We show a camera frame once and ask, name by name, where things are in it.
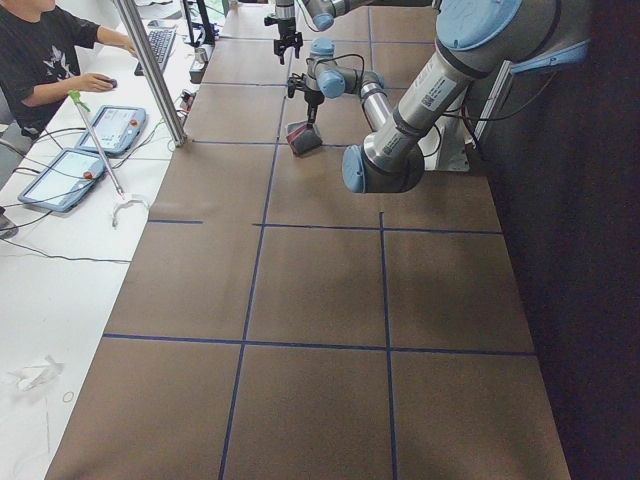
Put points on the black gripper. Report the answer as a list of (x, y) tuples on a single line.
[(312, 99), (286, 28)]

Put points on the pink towel with grey back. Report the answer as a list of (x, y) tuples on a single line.
[(302, 137)]

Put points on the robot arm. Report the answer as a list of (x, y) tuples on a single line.
[(471, 39), (322, 14)]

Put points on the left power strip with plugs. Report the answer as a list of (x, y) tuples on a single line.
[(186, 100)]

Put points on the black keyboard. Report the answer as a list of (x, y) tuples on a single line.
[(161, 42)]

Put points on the far blue teach pendant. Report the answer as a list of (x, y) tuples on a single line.
[(116, 127)]

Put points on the blue teach pendant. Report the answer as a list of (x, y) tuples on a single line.
[(64, 182), (116, 127)]

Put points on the reacher grabber stick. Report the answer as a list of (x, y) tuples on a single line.
[(122, 198)]

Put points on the near blue teach pendant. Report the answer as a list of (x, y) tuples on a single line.
[(64, 182)]

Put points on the person in black shirt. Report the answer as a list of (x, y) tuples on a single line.
[(39, 63)]

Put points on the crumpled white paper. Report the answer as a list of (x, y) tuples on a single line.
[(38, 373)]

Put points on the silver aluminium frame post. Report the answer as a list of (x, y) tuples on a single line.
[(130, 17)]

